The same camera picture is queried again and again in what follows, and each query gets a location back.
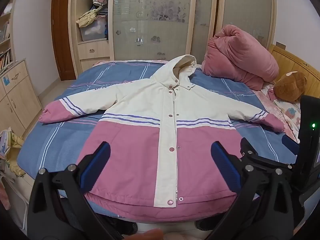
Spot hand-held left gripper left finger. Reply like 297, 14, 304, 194
27, 141, 123, 240

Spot wooden headboard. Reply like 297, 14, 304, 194
269, 44, 320, 100

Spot brown wooden door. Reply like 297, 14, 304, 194
51, 0, 77, 81

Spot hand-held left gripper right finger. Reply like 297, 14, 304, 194
207, 141, 304, 240

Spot bookshelf with books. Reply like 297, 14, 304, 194
0, 4, 15, 74

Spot brown plush toy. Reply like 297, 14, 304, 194
273, 71, 308, 102

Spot clothes on wardrobe shelf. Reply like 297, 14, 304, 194
76, 8, 103, 28

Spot dark slipper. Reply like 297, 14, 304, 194
194, 219, 214, 232
102, 215, 138, 236

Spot pink and white hooded jacket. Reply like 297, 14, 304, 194
39, 54, 287, 223

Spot pink floral pillow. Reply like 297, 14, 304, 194
260, 82, 302, 143

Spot yellow plastic bag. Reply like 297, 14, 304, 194
7, 130, 25, 178

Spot rolled pink quilt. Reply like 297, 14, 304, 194
202, 24, 280, 91

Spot clear storage box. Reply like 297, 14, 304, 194
80, 20, 108, 42

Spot cream side cabinet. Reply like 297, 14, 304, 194
0, 59, 42, 138

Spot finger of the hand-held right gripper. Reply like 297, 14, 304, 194
240, 137, 296, 174
282, 135, 300, 156

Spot cream wardrobe with glass doors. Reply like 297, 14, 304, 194
68, 0, 277, 79

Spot bed with blue striped sheet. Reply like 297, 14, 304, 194
16, 59, 300, 220

